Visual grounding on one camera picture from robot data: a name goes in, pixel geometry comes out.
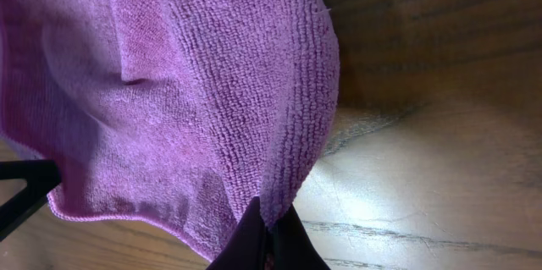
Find purple microfibre cloth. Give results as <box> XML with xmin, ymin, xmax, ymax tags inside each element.
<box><xmin>1</xmin><ymin>0</ymin><xmax>340</xmax><ymax>260</ymax></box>

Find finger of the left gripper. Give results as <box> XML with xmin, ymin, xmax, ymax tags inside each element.
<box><xmin>1</xmin><ymin>160</ymin><xmax>61</xmax><ymax>240</ymax></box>

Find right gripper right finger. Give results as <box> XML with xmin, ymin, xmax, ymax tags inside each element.
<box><xmin>270</xmin><ymin>206</ymin><xmax>330</xmax><ymax>270</ymax></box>

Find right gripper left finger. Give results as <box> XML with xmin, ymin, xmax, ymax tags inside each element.
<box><xmin>207</xmin><ymin>197</ymin><xmax>268</xmax><ymax>270</ymax></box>

